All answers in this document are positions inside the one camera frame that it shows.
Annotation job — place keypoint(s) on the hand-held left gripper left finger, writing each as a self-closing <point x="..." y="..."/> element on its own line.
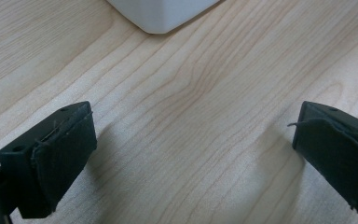
<point x="59" y="155"/>

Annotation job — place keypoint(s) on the white plastic container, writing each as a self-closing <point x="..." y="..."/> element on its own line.
<point x="161" y="12"/>

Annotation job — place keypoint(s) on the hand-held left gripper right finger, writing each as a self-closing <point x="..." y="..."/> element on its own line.
<point x="338" y="155"/>

